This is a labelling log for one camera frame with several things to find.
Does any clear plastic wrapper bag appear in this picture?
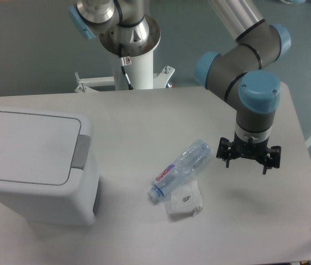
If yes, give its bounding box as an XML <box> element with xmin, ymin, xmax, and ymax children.
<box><xmin>164</xmin><ymin>180</ymin><xmax>203</xmax><ymax>220</ymax></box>

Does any white trash can lid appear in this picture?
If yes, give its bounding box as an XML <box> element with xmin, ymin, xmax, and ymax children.
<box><xmin>0</xmin><ymin>109</ymin><xmax>92</xmax><ymax>186</ymax></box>

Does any black cable on pedestal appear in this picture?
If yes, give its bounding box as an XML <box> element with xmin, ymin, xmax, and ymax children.
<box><xmin>118</xmin><ymin>43</ymin><xmax>135</xmax><ymax>91</ymax></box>

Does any clear plastic water bottle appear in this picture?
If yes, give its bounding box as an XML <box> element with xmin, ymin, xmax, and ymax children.
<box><xmin>147</xmin><ymin>139</ymin><xmax>211</xmax><ymax>204</ymax></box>

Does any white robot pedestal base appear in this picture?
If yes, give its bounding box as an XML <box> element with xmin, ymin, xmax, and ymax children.
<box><xmin>73</xmin><ymin>15</ymin><xmax>176</xmax><ymax>93</ymax></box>

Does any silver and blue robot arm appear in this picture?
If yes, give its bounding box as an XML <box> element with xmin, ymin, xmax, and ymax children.
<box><xmin>68</xmin><ymin>1</ymin><xmax>291</xmax><ymax>170</ymax></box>

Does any white plastic trash can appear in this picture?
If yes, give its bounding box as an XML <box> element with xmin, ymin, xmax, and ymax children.
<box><xmin>0</xmin><ymin>106</ymin><xmax>99</xmax><ymax>225</ymax></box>

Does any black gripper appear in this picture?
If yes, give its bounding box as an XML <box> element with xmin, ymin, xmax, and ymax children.
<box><xmin>216</xmin><ymin>129</ymin><xmax>281</xmax><ymax>174</ymax></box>

